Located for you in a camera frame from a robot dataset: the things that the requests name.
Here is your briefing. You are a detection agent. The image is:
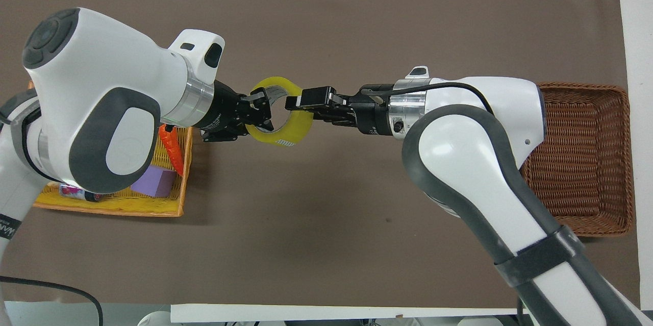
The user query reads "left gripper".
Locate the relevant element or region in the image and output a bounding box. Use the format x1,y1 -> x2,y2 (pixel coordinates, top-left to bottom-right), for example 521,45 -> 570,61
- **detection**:
196,80 -> 277,143

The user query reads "yellow woven basket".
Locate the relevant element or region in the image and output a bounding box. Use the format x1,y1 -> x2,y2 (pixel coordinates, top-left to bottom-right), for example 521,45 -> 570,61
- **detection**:
33,122 -> 195,217

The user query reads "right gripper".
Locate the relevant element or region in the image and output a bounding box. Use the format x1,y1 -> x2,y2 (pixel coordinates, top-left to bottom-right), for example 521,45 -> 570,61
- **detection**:
284,84 -> 394,137

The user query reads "purple block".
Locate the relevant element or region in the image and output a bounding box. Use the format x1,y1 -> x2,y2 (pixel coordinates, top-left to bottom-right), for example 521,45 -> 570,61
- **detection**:
130,165 -> 179,198

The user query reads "small tube with black cap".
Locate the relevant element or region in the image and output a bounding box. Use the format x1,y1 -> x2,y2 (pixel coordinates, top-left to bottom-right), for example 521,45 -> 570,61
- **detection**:
58,184 -> 103,203

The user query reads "black cable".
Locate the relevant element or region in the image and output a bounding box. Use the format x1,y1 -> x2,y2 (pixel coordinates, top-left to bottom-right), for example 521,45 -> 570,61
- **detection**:
359,81 -> 495,115
0,275 -> 105,326

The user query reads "yellow tape roll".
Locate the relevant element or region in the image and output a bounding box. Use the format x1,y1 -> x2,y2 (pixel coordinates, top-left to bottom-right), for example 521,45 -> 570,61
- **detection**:
245,76 -> 314,147

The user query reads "brown woven basket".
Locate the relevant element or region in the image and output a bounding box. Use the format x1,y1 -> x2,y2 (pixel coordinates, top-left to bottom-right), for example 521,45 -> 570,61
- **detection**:
519,81 -> 635,238

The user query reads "orange toy carrot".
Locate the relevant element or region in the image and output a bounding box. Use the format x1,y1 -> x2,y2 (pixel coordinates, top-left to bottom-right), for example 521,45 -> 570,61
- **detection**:
158,123 -> 185,178

